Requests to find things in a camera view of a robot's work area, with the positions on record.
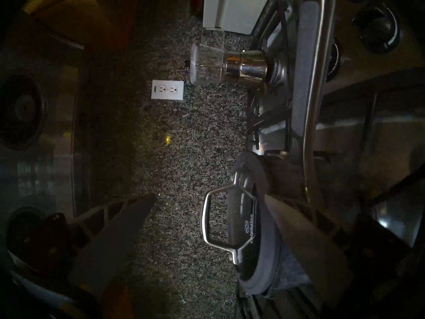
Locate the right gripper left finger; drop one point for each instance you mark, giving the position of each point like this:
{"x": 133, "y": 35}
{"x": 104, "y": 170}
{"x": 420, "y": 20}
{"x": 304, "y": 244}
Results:
{"x": 113, "y": 242}

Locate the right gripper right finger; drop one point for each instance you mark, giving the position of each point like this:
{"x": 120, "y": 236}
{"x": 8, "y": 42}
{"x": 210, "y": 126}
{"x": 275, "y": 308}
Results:
{"x": 308, "y": 248}

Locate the glass pot lid grey rim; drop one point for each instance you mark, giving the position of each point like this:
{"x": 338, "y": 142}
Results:
{"x": 242, "y": 222}

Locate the stainless gas cooktop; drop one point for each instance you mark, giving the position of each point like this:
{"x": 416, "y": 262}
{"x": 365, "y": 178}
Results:
{"x": 365, "y": 129}

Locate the stainless range hood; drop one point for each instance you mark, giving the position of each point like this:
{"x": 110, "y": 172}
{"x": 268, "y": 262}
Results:
{"x": 49, "y": 122}

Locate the glass blender jar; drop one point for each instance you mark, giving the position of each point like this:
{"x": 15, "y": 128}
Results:
{"x": 232, "y": 64}

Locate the wooden corner upper cabinet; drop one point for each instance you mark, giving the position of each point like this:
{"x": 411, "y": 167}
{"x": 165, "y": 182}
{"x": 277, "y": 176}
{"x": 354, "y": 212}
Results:
{"x": 83, "y": 16}

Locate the white toaster oven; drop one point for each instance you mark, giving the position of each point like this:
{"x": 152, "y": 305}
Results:
{"x": 239, "y": 9}

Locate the white double wall outlet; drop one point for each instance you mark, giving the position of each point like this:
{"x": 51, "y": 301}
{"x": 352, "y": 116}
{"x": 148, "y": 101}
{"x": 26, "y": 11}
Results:
{"x": 167, "y": 89}

